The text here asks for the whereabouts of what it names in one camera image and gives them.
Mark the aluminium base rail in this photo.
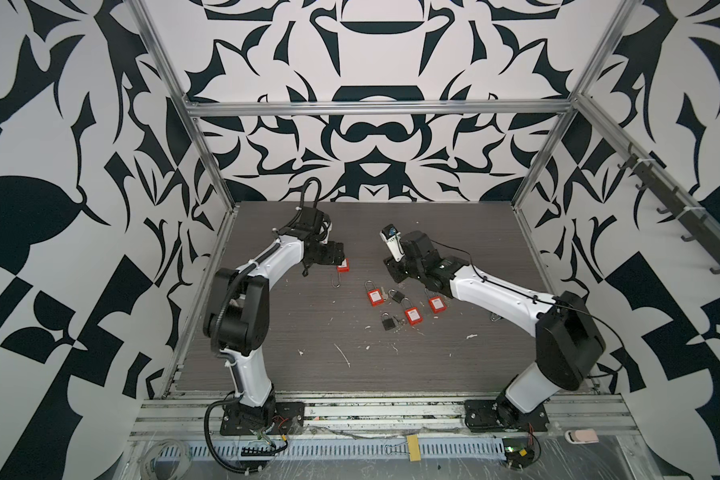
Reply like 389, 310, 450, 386
127, 391, 639, 444

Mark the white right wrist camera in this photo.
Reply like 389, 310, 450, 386
380, 224, 404, 262

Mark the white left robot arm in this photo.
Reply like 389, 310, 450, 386
203, 205, 345, 435

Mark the red padlock long shackle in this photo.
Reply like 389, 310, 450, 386
425, 289, 448, 315

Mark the small black padlock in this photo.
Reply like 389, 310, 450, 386
388, 289, 406, 304
380, 312, 397, 331

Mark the aluminium cage frame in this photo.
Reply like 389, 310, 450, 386
139, 1, 720, 403

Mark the wall hook rack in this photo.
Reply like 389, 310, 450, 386
617, 143, 720, 275

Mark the pink object on rail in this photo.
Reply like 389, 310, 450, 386
564, 429, 599, 445

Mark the yellow tape piece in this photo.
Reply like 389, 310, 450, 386
406, 434, 421, 462

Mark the red padlock with key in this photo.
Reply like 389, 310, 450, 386
364, 280, 385, 307

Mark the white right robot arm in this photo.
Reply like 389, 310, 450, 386
380, 224, 606, 433

